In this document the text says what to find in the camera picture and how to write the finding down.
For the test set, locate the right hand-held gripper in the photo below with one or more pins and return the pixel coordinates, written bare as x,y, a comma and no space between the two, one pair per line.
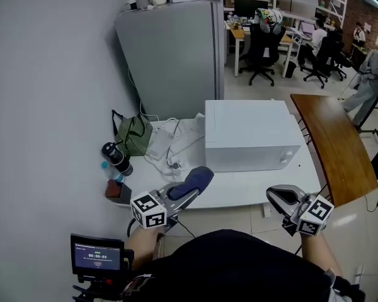
315,217

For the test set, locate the black monitor mounting rig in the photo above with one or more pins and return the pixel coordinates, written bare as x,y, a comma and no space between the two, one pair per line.
113,286

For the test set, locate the black office chair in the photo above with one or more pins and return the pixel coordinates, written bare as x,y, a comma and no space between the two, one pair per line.
264,52
326,55

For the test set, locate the clear plastic water bottle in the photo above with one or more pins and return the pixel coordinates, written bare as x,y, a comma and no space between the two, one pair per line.
113,172

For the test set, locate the brown wooden table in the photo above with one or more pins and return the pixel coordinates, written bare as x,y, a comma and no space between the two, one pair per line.
334,146

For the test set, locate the black insulated bottle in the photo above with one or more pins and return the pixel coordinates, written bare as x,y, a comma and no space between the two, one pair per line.
116,157

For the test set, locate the striped fabric bag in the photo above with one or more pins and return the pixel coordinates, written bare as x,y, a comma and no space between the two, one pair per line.
134,137

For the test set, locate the red and black box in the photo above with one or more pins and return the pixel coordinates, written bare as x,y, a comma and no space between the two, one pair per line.
116,191

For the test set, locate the blue cloth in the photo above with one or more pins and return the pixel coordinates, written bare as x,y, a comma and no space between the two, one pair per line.
192,181

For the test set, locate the colourful clothing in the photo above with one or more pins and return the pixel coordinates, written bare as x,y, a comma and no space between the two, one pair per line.
267,17

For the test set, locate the tall grey cabinet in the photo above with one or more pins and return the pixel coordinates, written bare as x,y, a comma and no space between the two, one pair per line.
170,58

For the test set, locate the white microwave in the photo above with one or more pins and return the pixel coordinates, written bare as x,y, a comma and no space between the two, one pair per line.
249,131

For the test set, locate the black waste bin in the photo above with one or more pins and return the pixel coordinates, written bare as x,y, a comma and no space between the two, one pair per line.
290,69

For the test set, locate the wooden-top white-frame desk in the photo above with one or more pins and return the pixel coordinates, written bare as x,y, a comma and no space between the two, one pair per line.
237,34

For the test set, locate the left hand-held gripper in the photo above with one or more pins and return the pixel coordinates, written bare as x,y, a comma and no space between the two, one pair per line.
148,211

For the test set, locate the whiteboard on black stand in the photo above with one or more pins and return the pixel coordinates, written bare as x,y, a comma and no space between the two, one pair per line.
373,105

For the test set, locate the person's right forearm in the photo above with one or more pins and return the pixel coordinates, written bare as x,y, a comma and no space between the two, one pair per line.
321,253

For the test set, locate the person's left forearm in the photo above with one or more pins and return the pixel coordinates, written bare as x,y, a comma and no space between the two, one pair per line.
143,244

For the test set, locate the person's black shirt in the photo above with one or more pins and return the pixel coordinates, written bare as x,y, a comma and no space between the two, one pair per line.
239,269

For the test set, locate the small black monitor screen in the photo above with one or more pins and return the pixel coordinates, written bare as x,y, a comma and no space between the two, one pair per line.
96,255

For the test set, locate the black computer monitor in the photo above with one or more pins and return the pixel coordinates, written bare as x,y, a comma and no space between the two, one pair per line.
250,6

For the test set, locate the open laptop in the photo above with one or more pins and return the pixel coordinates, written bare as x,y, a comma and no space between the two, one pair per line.
308,30

